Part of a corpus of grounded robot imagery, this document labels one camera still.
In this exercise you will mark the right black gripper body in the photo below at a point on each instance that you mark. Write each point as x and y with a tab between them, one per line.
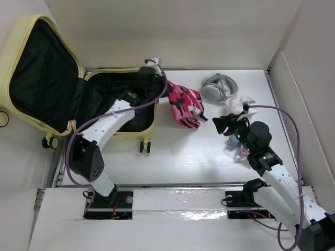
240	130

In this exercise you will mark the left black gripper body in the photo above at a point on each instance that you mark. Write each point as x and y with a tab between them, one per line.
157	86

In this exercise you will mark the blue pink headphones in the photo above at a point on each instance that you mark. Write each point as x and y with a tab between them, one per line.
234	143

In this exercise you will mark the white cap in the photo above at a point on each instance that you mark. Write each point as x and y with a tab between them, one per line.
234	104

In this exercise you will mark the grey white headphones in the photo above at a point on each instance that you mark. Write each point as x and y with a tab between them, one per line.
218	87

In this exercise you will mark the pink camouflage shorts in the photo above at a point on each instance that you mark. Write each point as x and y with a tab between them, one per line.
186	104

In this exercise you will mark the yellow hard-shell suitcase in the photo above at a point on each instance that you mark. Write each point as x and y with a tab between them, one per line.
44	83

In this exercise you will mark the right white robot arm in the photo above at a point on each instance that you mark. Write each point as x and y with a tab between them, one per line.
276	190

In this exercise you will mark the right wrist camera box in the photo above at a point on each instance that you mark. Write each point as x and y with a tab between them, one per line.
248	112

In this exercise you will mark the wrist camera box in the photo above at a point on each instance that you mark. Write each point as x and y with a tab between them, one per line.
154	61
248	112

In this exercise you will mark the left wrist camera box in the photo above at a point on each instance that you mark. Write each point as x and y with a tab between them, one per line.
154	61

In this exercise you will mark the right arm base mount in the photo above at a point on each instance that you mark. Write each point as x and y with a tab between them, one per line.
240	207

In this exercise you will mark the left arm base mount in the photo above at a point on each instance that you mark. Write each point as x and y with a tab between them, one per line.
121	209

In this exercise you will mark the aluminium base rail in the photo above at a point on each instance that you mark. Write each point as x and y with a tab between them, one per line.
73	200

